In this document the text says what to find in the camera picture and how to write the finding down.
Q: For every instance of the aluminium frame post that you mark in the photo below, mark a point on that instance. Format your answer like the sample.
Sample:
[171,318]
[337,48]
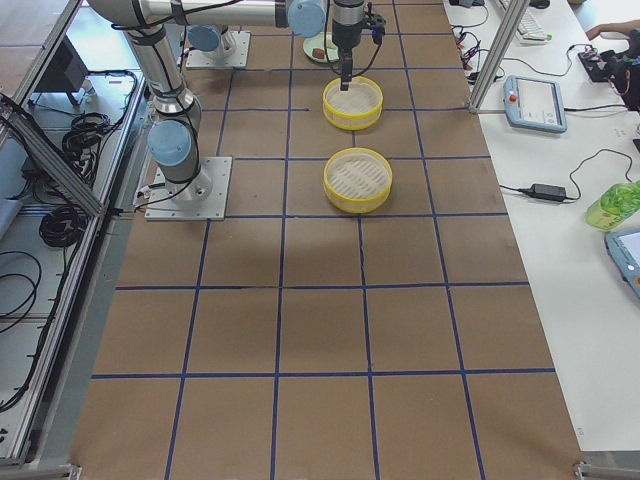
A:
[502,39]

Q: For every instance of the light green plate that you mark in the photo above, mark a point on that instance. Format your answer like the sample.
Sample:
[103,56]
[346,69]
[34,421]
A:
[321,41]

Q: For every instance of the yellow steamer basket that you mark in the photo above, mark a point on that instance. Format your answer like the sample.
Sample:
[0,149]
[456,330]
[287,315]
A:
[355,109]
[357,180]

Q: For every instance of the green plastic bottle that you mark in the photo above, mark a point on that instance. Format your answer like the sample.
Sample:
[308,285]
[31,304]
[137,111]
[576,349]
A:
[614,206]

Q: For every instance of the white keyboard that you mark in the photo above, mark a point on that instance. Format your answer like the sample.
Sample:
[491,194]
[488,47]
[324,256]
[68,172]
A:
[530,32]

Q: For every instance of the black electronics board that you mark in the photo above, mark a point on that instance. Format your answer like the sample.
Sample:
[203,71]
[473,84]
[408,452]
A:
[599,66]

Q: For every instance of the person hand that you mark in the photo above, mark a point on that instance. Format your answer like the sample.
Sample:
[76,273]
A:
[616,30]

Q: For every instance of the teach pendant with screen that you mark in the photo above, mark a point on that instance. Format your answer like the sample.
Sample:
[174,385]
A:
[534,104]

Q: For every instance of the black power adapter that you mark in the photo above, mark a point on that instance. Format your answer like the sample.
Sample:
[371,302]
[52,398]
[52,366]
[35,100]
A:
[548,192]

